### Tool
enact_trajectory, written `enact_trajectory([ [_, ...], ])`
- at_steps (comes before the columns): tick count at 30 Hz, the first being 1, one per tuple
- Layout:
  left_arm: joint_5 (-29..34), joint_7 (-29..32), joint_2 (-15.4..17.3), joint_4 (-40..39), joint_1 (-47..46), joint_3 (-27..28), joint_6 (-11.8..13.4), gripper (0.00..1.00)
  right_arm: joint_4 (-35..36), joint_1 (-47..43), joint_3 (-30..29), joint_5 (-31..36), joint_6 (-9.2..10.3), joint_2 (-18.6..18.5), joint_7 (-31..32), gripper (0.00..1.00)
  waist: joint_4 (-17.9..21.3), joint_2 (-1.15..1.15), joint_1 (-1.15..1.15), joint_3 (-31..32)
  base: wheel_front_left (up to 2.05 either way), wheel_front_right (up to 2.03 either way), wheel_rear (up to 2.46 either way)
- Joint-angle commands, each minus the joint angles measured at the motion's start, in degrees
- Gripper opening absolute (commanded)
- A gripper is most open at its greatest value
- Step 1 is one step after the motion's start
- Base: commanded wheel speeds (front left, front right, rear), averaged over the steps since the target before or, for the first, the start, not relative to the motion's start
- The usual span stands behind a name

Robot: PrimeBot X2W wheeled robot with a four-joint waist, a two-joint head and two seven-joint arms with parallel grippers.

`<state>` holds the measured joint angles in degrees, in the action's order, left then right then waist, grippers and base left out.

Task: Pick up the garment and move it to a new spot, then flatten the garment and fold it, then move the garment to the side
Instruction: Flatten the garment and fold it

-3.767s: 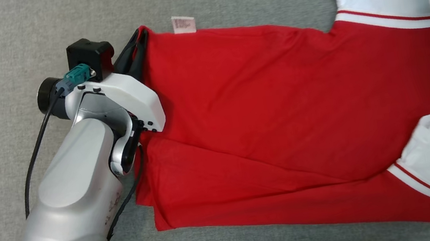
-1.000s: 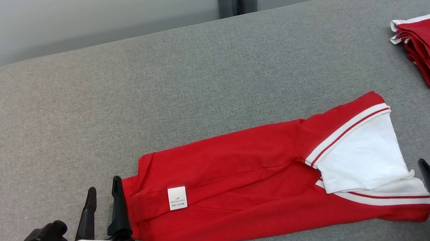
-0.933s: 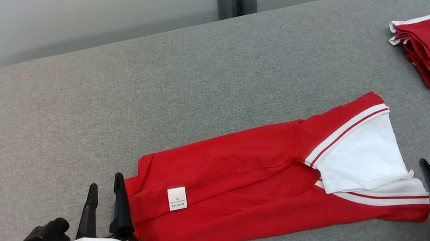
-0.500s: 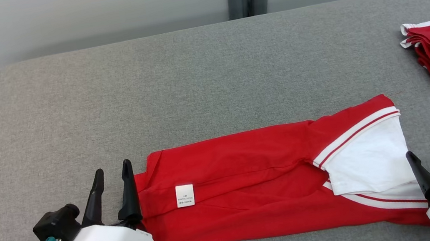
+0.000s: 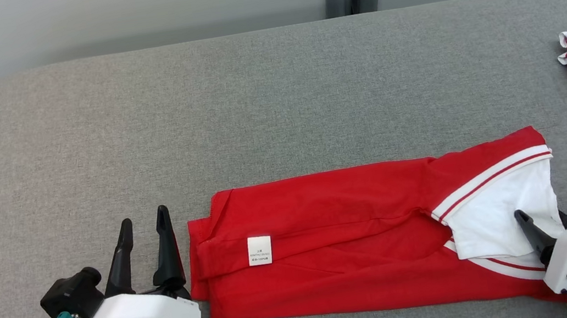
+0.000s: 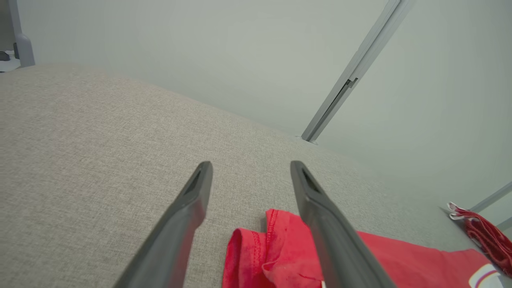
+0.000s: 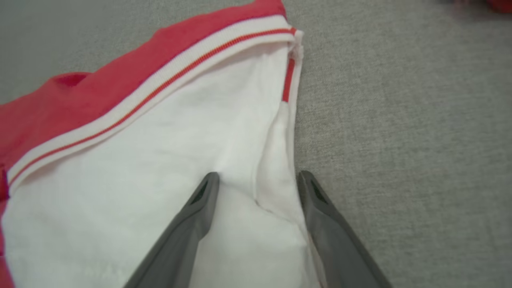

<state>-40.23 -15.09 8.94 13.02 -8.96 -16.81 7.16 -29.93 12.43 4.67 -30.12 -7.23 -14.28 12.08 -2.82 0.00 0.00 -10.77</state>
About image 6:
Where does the grey partition post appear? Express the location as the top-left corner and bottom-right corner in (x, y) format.
(470, 182), (512, 232)
(301, 0), (416, 144)
(8, 0), (36, 68)

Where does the red garment with white stripes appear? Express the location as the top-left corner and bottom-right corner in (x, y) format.
(222, 209), (505, 288)

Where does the grey fabric sofa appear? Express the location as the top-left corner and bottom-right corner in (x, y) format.
(0, 64), (512, 288)

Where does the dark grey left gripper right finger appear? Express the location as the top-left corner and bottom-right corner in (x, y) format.
(290, 160), (397, 288)

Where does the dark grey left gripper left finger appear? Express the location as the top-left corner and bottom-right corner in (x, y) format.
(113, 161), (214, 288)

